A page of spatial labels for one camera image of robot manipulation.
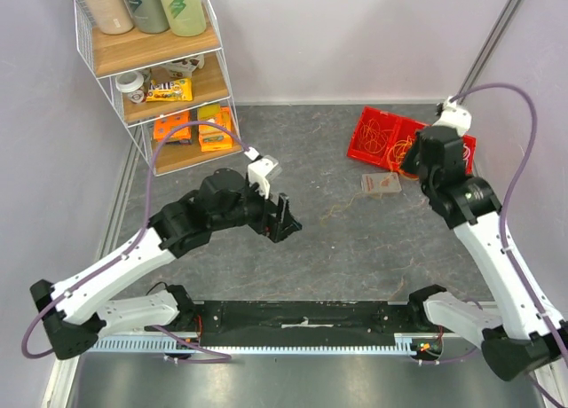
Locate paper coffee cup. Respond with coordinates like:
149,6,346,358
115,71,146,104

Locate white snack package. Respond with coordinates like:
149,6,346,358
162,54,205,79

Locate yellow candy bag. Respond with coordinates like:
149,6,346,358
146,78,193,102

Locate slotted cable duct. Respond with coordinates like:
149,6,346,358
89,333,424,357

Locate grey-green bottle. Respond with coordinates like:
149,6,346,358
124,0,170,34

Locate left orange snack box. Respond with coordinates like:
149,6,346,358
153,110,193,145

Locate right orange snack boxes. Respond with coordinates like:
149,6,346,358
198,106,233,152

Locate beige bottle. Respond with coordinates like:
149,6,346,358
83,0,134,35

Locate grey sponge packet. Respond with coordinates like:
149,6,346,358
361,172,402,196

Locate red three-compartment bin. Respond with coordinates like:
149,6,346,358
345,105,477,172

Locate aluminium corner post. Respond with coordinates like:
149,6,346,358
458,0,524,93

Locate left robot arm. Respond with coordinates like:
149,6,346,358
30,169,302,360

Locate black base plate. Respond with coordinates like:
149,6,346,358
173,301,439,349

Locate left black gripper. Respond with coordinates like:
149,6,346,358
211,175,302,243

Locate white wire wooden shelf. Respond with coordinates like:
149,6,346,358
74,0,240,164

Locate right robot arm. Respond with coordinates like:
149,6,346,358
401,125,567,381

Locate light green bottle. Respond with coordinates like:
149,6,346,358
161,0,207,37

